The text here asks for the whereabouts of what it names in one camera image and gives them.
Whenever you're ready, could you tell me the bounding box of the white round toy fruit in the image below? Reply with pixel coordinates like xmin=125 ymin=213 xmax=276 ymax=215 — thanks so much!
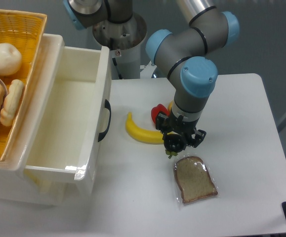
xmin=0 ymin=43 xmax=22 ymax=76

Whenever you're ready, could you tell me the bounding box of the yellow toy banana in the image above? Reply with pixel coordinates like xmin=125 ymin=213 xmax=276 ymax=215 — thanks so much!
xmin=125 ymin=112 xmax=163 ymax=145

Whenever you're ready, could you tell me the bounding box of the wrapped bread slice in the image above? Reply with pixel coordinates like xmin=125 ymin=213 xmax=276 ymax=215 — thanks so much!
xmin=173 ymin=156 xmax=218 ymax=204

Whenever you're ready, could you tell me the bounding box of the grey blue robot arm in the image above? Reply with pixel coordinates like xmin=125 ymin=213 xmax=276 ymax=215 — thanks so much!
xmin=64 ymin=0 xmax=240 ymax=153

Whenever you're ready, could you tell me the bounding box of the yellow wicker basket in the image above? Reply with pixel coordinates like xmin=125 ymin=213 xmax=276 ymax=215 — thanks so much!
xmin=0 ymin=9 xmax=47 ymax=161

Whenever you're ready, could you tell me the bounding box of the yellow toy fruit behind arm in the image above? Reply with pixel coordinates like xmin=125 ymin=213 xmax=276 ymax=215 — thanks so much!
xmin=167 ymin=101 xmax=173 ymax=112

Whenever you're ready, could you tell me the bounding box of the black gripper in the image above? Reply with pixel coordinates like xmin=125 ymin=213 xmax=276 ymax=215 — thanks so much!
xmin=155 ymin=112 xmax=206 ymax=148

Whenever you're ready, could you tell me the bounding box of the dark purple mangosteen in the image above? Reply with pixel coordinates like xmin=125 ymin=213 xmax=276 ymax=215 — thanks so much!
xmin=163 ymin=134 xmax=186 ymax=159

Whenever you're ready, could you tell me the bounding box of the red toy bell pepper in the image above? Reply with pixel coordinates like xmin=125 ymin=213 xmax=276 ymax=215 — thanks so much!
xmin=151 ymin=104 xmax=169 ymax=124

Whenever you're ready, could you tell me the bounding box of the beige toy bread stick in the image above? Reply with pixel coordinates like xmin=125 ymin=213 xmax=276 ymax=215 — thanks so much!
xmin=0 ymin=79 xmax=24 ymax=126

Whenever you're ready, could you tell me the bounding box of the white drawer cabinet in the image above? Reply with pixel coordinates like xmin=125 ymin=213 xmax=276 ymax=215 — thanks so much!
xmin=0 ymin=34 xmax=112 ymax=207

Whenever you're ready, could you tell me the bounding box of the open upper white drawer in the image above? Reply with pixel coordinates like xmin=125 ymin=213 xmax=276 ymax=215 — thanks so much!
xmin=26 ymin=46 xmax=112 ymax=196

